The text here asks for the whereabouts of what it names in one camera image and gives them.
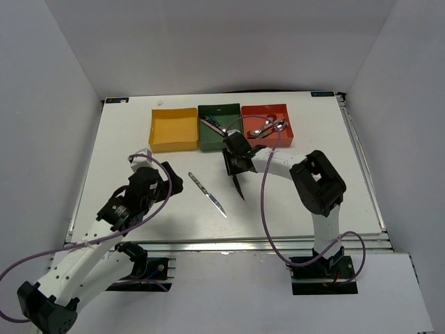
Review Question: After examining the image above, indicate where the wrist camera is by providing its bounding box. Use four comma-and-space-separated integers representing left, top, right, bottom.
128, 148, 153, 173
226, 129, 242, 137

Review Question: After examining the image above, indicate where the blue corner label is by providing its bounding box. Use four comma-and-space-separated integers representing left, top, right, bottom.
104, 97, 129, 104
310, 91, 335, 97

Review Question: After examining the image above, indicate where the teal handled spoon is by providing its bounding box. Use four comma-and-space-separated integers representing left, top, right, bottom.
258, 120, 287, 138

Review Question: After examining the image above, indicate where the yellow paper box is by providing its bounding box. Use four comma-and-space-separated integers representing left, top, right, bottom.
148, 108, 199, 153

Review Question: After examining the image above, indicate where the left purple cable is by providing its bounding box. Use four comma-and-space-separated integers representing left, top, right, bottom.
0, 154, 174, 323

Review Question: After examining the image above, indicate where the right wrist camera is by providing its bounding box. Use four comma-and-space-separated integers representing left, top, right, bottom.
226, 129, 242, 137

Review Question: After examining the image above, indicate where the left blue corner label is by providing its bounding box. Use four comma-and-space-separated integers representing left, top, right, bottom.
104, 97, 129, 104

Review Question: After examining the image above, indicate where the black handled spoon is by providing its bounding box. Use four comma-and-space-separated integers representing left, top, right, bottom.
264, 114, 277, 125

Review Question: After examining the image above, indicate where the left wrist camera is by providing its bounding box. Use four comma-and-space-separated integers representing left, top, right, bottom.
128, 148, 153, 173

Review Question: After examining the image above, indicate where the pink handled fork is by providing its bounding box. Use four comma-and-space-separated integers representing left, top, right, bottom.
200, 118, 227, 137

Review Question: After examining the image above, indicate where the teal handled knife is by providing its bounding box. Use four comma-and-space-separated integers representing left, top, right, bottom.
232, 175, 245, 202

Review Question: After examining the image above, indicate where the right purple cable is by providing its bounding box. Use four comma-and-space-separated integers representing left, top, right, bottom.
225, 115, 367, 286

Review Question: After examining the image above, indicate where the purple cable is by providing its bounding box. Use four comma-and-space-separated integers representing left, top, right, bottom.
225, 115, 367, 286
0, 154, 174, 323

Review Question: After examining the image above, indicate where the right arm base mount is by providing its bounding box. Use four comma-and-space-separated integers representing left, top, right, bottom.
288, 255, 358, 296

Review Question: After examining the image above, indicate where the right blue corner label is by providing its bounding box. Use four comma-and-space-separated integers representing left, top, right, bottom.
310, 91, 335, 97

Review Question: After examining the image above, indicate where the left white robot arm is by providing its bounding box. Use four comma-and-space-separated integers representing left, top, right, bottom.
17, 161, 184, 333

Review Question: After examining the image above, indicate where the red paper box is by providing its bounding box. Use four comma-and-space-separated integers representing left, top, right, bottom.
241, 104, 294, 148

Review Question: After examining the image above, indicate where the black patterned handle knife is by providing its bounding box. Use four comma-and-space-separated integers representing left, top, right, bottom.
188, 172, 227, 218

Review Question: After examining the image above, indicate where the green paper box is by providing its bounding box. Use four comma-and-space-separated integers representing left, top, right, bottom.
197, 104, 243, 152

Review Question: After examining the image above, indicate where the pink handled spoon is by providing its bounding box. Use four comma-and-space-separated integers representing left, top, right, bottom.
247, 126, 272, 138

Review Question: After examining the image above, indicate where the teal handled fork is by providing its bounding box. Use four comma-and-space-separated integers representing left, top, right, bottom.
204, 115, 223, 128

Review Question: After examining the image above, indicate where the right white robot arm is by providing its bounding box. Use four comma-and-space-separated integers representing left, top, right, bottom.
222, 130, 346, 278

